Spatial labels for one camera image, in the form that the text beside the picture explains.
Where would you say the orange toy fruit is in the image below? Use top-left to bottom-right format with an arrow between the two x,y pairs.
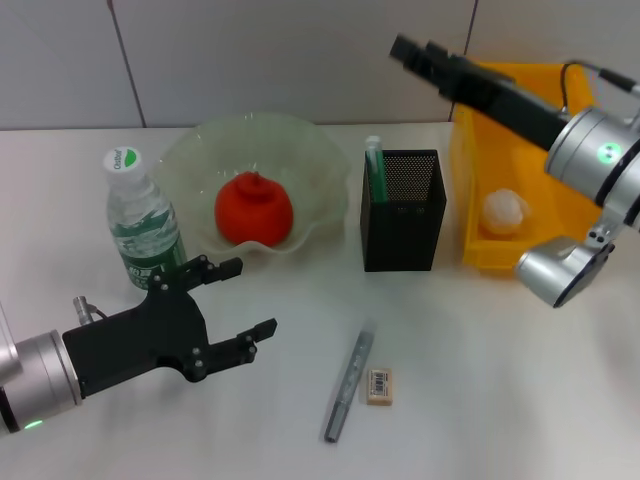
214,171 -> 295,250

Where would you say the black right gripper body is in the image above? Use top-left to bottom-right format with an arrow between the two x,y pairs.
436,54 -> 572,152

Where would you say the left arm gripper cable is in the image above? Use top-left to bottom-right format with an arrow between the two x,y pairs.
73,295 -> 109,326

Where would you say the grey glitter pen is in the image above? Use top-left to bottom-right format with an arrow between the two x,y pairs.
323,319 -> 377,444

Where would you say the right arm gripper cable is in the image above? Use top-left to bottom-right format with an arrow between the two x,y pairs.
558,60 -> 640,116

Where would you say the black mesh pen holder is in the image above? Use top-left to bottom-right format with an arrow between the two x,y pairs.
358,148 -> 448,274

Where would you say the pale green wavy glass bowl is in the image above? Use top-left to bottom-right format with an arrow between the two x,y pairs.
152,113 -> 353,259

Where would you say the arm gripper cable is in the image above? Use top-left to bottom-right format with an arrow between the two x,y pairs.
73,295 -> 109,326
558,60 -> 640,116

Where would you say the beige eraser with barcode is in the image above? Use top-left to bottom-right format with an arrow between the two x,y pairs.
365,368 -> 396,407

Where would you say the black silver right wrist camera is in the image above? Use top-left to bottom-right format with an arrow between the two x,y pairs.
514,230 -> 617,309

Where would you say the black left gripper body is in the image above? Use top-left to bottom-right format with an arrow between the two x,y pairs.
62,278 -> 212,400

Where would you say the clear green-label water bottle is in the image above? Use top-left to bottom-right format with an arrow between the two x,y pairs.
102,146 -> 189,292

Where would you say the yellow plastic storage bin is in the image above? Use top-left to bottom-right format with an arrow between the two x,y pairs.
448,60 -> 629,276

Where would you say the white paper ball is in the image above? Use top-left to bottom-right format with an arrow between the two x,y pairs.
481,188 -> 533,235

